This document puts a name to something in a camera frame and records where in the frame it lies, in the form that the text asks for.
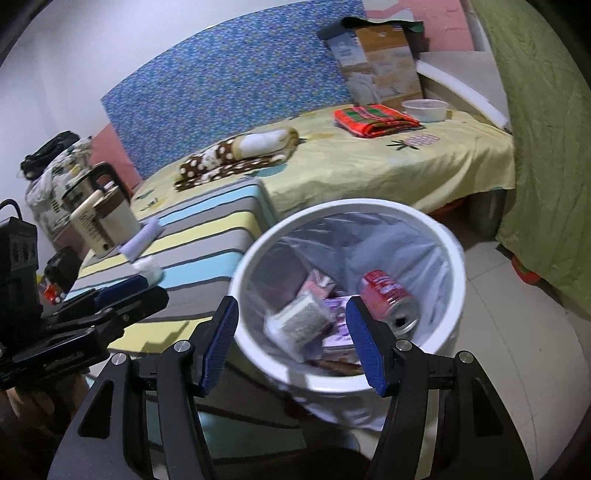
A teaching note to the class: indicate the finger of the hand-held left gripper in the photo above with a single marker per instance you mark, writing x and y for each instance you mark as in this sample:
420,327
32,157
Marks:
143,302
120,288

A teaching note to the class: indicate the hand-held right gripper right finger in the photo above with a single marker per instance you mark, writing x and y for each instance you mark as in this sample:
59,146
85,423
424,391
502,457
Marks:
364,346

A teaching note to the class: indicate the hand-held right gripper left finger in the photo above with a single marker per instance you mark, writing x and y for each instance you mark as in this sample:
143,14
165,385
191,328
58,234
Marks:
219,346

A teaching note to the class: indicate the purple white carton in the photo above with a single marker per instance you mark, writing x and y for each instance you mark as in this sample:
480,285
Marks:
339,308

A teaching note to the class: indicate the red can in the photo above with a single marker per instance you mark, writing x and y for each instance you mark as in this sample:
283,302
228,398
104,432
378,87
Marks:
385,295

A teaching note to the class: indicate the white grey printed carton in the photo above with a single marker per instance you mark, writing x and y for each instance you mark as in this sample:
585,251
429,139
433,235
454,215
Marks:
298,325

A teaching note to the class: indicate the pink white carton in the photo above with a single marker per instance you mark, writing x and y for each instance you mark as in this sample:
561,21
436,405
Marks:
316,282

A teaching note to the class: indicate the white tissue wad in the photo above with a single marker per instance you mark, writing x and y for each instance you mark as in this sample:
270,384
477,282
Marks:
148,271

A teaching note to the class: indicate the black floor bag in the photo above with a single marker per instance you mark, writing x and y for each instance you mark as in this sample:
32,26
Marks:
60,267

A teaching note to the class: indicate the cream steel soy milk maker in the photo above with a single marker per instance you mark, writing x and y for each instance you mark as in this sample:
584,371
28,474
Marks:
92,226

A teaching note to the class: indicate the cream cup with brown lid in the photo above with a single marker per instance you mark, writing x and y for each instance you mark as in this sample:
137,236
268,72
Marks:
122,217

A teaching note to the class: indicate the pineapple print quilt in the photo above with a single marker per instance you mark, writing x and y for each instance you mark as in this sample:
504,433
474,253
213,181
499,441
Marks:
46,189

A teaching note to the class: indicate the grey striped mat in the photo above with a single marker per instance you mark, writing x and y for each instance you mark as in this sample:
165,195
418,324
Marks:
207,230

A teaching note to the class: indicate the orange basin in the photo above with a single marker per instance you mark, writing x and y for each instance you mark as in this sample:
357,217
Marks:
450,208

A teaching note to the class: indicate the brown polka-dot blanket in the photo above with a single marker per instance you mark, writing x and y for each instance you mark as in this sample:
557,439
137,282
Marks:
217,157

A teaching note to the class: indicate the yellow bed sheet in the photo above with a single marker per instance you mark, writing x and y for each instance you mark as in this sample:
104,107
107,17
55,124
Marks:
369,170

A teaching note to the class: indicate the red floor item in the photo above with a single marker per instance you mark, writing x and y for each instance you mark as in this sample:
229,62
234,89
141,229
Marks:
524,272

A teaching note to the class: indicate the grey bed leg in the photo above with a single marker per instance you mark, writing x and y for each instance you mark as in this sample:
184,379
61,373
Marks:
487,214

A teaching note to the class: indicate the red plaid cloth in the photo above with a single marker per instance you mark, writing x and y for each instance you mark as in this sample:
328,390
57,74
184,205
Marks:
374,121

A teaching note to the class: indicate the blue floral headboard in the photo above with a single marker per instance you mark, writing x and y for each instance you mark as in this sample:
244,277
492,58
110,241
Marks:
231,83

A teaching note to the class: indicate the clear plastic bowl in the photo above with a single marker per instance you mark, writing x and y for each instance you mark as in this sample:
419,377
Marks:
425,110

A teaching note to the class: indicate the green curtain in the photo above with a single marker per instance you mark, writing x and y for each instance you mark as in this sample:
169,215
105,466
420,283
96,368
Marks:
545,161

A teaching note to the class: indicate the cardboard bedding box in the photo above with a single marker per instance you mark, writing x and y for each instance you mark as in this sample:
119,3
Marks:
378,64

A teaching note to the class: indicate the white foam board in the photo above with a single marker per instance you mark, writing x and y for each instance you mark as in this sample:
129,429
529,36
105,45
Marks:
457,78

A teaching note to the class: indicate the black bag on box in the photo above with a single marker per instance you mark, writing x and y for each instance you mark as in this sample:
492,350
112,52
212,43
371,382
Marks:
332,31

